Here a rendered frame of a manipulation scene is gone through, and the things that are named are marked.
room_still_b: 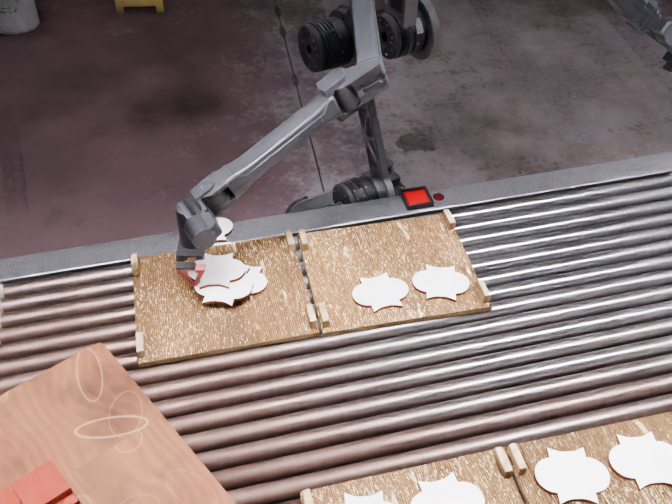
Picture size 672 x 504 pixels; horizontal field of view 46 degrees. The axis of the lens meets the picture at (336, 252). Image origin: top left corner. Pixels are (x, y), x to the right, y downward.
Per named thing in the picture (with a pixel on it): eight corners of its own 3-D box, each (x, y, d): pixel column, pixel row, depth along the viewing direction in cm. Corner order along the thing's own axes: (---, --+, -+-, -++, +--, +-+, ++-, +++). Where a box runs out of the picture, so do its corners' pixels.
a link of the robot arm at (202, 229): (227, 197, 186) (209, 175, 179) (248, 225, 178) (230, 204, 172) (186, 228, 185) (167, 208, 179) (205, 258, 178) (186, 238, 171)
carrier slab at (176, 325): (132, 262, 202) (131, 257, 201) (291, 238, 208) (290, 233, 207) (139, 368, 177) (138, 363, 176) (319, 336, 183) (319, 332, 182)
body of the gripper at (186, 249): (209, 232, 191) (206, 208, 186) (204, 261, 184) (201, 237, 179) (182, 232, 191) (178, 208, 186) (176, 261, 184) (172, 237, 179)
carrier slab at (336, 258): (297, 238, 208) (297, 233, 207) (446, 217, 215) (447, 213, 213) (322, 337, 183) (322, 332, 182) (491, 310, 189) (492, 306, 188)
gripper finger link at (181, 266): (210, 271, 193) (207, 242, 187) (207, 292, 188) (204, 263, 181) (182, 271, 193) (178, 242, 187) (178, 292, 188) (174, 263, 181)
